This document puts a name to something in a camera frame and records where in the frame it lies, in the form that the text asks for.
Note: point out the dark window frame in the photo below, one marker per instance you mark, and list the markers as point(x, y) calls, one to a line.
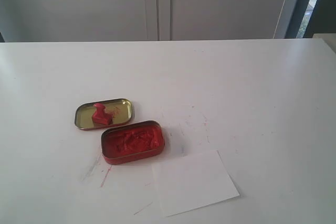
point(322, 19)

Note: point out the red rubber stamp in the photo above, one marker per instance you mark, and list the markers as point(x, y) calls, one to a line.
point(100, 116)

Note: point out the beige side table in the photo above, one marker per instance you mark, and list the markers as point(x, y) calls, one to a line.
point(329, 39)

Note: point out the white cabinet doors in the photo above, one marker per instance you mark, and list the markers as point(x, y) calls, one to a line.
point(137, 20)

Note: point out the white paper sheet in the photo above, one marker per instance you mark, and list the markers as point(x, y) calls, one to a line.
point(191, 182)

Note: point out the gold tin lid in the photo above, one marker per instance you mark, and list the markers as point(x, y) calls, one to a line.
point(119, 109)

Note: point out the red ink pad tin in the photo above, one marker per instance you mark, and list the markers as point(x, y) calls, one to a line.
point(132, 142)

